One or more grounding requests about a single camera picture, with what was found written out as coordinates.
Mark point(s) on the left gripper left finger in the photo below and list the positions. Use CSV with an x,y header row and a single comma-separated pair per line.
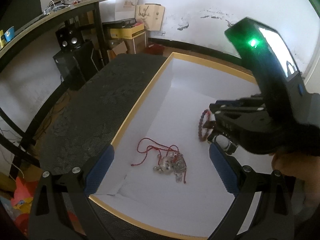
x,y
49,218

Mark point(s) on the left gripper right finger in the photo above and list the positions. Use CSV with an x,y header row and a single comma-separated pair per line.
x,y
273,217

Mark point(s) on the black strap wristwatch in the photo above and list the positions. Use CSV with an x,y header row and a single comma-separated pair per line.
x,y
226,144

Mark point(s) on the right hand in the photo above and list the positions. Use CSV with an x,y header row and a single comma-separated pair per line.
x,y
303,167

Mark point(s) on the orange toy on floor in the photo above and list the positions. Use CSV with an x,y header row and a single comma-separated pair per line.
x,y
22,201

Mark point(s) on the yellow rimmed white box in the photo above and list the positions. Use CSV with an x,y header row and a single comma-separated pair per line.
x,y
168,112

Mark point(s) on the dark green table mat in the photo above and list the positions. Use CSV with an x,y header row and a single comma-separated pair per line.
x,y
94,114

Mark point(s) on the brown paper bag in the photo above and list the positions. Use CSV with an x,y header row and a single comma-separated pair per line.
x,y
151,15

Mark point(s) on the black speaker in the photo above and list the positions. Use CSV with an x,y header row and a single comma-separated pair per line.
x,y
69,38

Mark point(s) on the yellow cardboard box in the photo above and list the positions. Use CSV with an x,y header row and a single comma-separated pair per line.
x,y
128,32

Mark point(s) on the black shelf desk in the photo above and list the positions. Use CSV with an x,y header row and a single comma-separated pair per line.
x,y
20,41

